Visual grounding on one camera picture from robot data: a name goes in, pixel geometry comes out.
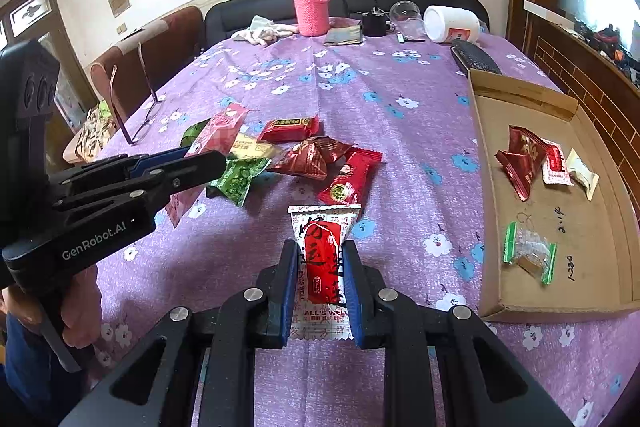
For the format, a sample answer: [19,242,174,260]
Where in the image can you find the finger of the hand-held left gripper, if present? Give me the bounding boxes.
[49,147,195,196]
[52,150,228,233]

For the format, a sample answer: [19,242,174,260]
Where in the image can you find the shallow cardboard box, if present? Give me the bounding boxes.
[467,68,640,323]

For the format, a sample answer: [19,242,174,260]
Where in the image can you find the clear green-ended candy wrapper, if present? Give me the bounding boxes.
[502,222,557,284]

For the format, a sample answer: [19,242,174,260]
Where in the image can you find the white and red snack packet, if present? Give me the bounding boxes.
[287,204,362,342]

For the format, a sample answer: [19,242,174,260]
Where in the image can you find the wooden door with glass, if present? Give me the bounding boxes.
[0,0,98,148]

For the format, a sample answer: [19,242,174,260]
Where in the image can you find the person's left hand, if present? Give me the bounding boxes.
[0,266,103,350]

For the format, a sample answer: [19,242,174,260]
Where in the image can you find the dark green snack packet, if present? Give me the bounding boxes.
[180,119,211,148]

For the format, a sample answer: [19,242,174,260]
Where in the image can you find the patterned bag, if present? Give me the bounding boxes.
[75,99,121,162]

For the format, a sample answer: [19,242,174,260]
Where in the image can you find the purple eyeglasses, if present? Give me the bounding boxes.
[111,42,168,145]

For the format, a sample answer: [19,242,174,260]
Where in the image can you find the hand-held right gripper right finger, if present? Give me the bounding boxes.
[342,241,576,427]

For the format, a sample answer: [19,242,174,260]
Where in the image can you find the small red white snack packet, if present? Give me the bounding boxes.
[542,141,575,186]

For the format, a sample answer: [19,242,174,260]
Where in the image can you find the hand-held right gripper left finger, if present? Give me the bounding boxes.
[59,239,301,427]

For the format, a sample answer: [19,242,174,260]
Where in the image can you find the white cloth gloves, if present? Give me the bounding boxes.
[231,14,301,46]

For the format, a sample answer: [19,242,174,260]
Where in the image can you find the person's blue clothing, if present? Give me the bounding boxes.
[0,317,68,410]

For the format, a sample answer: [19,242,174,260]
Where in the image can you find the red face-print snack packet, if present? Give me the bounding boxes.
[316,147,383,208]

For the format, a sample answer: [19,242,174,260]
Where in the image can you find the pink knit-sleeved bottle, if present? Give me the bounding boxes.
[293,0,332,38]

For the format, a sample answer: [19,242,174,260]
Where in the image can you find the dark sofa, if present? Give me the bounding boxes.
[204,0,488,52]

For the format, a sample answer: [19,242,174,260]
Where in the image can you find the black cup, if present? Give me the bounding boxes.
[361,2,396,38]

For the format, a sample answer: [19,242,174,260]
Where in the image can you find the white plastic jar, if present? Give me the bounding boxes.
[423,5,482,44]

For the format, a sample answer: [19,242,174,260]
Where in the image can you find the purple floral tablecloth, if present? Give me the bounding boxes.
[85,29,640,427]

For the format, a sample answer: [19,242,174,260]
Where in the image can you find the brown chair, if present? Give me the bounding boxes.
[90,5,205,122]

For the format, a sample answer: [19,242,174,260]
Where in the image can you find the clear glass cup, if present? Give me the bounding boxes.
[389,0,426,38]

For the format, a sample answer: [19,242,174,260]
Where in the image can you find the dark red crinkled snack packet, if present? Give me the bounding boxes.
[495,125,548,202]

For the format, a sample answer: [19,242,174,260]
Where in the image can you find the cream snack packet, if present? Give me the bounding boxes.
[566,148,600,201]

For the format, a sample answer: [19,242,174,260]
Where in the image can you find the dark red triangular snack packet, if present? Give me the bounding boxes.
[267,137,353,180]

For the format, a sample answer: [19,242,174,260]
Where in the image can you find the yellow snack packet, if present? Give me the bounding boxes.
[227,133,283,162]

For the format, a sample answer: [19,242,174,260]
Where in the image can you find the light green snack packet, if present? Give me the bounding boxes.
[206,157,271,208]

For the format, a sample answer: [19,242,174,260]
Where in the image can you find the row of small trinkets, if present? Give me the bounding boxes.
[570,19,640,82]

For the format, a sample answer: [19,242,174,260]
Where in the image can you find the red gold-label snack packet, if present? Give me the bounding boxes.
[257,114,321,144]

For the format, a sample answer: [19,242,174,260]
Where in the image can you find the green booklet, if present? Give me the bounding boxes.
[322,25,362,47]

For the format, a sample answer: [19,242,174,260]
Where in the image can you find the pink snack packet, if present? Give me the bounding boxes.
[165,103,249,228]

